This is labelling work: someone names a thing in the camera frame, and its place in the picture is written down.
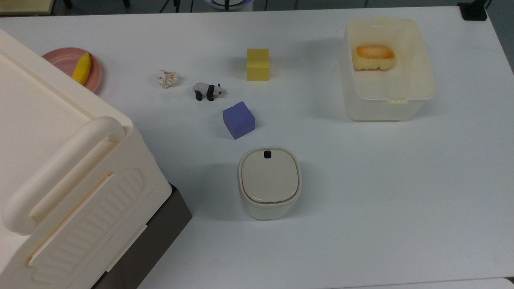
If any beige push-lid trash can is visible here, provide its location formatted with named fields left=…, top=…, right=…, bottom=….
left=237, top=147, right=302, bottom=220

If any purple foam cube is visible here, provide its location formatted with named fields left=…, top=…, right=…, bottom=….
left=222, top=101, right=256, bottom=140

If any small panda figurine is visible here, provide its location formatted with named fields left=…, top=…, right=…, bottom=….
left=192, top=82, right=226, bottom=102

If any yellow foam cube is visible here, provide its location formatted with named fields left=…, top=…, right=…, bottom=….
left=246, top=49, right=270, bottom=81

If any crumpled white paper ball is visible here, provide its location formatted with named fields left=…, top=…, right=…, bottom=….
left=157, top=70, right=179, bottom=89

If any toy bread loaf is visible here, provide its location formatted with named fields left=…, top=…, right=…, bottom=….
left=352, top=45, right=396, bottom=71

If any translucent white plastic bin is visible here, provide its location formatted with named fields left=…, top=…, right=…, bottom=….
left=339, top=17, right=436, bottom=122

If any yellow toy banana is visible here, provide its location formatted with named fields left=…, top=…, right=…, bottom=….
left=72, top=53, right=92, bottom=85

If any cream plastic storage cabinet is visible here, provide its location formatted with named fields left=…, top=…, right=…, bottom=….
left=0, top=28, right=172, bottom=289

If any pink plate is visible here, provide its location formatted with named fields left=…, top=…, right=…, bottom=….
left=42, top=47, right=102, bottom=94

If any light wooden table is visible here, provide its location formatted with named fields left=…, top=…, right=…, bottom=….
left=0, top=0, right=55, bottom=16

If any black table clamp mount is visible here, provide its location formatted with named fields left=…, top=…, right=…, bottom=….
left=458, top=0, right=488, bottom=21

